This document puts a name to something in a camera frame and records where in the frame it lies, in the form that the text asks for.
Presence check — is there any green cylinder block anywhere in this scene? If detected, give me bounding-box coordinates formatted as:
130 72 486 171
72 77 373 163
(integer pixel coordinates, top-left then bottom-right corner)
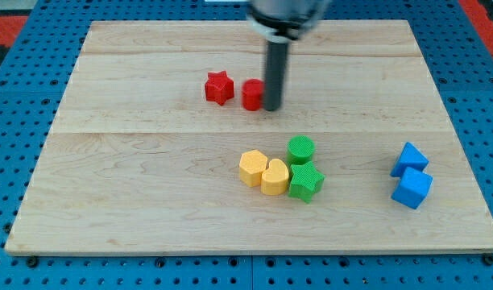
287 135 316 165

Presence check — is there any red cylinder block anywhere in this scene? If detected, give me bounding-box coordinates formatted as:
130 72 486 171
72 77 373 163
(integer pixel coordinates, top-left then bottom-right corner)
242 79 264 111

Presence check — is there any light wooden board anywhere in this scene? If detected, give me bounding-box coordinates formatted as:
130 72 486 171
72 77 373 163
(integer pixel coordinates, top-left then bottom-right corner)
5 20 493 256

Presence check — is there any red star block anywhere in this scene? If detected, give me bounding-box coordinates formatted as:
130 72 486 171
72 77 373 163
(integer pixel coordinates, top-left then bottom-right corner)
205 71 234 106

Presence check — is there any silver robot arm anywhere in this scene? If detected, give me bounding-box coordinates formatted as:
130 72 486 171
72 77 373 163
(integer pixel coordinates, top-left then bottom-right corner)
247 0 330 111

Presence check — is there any blue cube block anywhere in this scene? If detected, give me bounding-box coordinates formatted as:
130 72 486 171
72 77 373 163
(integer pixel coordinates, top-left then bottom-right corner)
391 168 433 209

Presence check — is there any yellow heart block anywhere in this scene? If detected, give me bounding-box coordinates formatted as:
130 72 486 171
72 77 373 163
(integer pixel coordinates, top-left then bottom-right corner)
261 159 289 196

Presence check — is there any green star block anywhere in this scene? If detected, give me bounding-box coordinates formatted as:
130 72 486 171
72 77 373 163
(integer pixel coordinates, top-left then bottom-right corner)
288 161 325 204

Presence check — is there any yellow hexagon block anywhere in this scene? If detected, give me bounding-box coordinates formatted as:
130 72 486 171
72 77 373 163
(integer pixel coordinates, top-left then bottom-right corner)
238 150 267 187

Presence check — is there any blue triangle block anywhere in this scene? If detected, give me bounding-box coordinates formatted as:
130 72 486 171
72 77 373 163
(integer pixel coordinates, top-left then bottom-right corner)
390 142 429 177

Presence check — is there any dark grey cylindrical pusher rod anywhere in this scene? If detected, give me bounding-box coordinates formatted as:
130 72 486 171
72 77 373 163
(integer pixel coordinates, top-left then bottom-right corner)
263 41 289 111

